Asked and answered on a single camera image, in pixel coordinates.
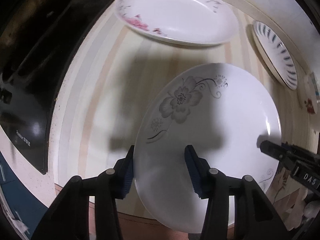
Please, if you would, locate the black induction cooktop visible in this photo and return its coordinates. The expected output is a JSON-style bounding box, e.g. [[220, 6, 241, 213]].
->
[[1, 0, 114, 174]]

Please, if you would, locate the small floral dish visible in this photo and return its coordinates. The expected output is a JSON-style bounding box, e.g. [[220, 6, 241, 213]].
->
[[297, 72, 319, 115]]

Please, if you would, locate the white plate grey flower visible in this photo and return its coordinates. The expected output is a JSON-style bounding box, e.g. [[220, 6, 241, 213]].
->
[[133, 63, 281, 233]]

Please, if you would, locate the striped table mat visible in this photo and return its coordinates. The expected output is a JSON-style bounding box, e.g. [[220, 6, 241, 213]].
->
[[51, 3, 318, 227]]

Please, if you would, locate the white plate blue leaf rim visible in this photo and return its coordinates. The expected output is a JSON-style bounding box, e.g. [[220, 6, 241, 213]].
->
[[252, 21, 298, 90]]

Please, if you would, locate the white plate pink rose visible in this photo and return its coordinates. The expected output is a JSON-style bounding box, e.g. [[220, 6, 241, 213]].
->
[[114, 0, 239, 47]]

